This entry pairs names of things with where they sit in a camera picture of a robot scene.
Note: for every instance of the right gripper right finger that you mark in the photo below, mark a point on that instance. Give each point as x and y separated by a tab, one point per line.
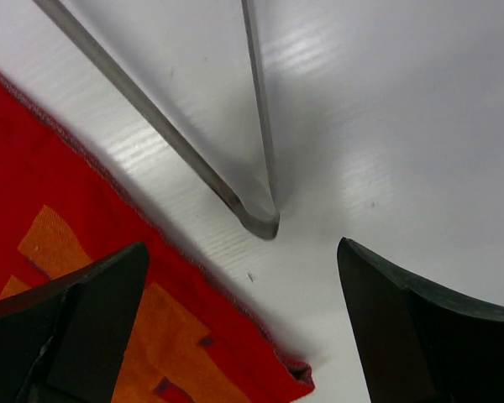
419	341

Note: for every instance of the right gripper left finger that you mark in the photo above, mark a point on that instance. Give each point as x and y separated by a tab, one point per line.
64	341

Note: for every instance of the metal tongs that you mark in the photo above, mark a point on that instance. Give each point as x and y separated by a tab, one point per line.
247	184

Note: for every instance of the red patterned cloth mat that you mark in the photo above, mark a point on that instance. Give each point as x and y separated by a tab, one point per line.
61	210

